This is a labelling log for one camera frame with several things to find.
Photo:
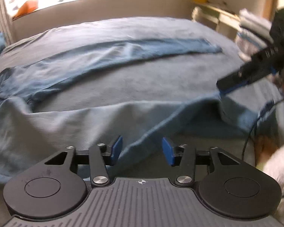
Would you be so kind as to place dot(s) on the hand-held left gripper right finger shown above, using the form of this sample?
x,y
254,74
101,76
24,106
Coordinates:
x,y
168,150

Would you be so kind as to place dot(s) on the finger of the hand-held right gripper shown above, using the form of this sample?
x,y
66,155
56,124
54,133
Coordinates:
x,y
239,76

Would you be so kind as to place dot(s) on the cream wooden desk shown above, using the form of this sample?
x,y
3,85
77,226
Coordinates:
x,y
215,11

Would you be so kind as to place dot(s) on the orange bag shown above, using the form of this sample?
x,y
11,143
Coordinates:
x,y
26,8

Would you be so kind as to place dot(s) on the blue denim jeans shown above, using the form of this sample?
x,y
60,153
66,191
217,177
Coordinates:
x,y
85,61

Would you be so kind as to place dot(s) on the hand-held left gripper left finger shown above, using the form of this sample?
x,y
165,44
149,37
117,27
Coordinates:
x,y
116,150

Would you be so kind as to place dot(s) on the stack of folded pale clothes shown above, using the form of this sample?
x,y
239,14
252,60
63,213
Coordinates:
x,y
250,35

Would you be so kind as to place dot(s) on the grey fleece bed blanket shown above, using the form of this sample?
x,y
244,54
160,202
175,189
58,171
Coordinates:
x,y
144,80

